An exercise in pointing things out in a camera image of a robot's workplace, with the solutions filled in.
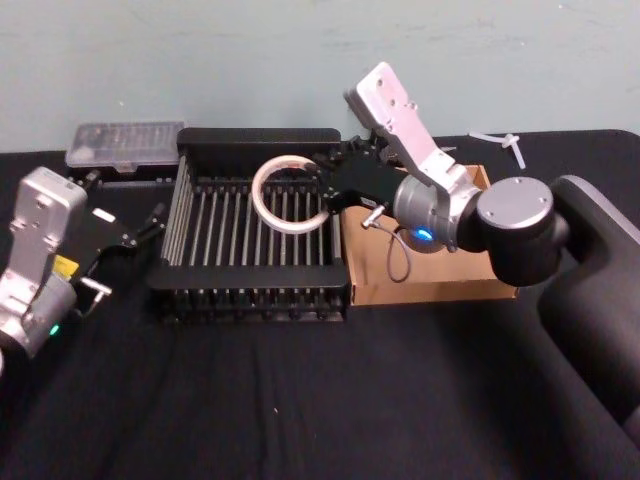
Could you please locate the plain pale wall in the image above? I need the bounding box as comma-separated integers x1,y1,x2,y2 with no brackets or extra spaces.
0,0,640,156

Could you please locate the clear plastic case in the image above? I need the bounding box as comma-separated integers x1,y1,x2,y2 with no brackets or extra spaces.
64,119,185,177

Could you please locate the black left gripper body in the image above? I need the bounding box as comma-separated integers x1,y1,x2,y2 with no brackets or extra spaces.
49,197,139,289

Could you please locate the black table cloth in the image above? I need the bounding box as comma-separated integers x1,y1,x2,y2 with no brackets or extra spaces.
0,127,640,480

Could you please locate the black rack with steel bars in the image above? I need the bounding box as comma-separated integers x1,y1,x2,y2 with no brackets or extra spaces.
147,127,350,324

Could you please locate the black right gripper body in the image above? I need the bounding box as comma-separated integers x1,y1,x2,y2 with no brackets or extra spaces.
324,155,400,212

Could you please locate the small white three-armed plastic piece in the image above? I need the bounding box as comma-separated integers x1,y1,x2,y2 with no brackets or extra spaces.
468,130,527,172

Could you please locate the shallow brown cardboard tray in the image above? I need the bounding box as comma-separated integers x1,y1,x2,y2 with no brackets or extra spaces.
339,163,520,307

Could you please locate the roll of white tape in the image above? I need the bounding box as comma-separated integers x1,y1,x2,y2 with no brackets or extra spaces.
251,154,332,234

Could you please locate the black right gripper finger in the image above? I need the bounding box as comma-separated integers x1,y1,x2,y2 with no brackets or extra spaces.
339,133,396,166
307,157,341,201

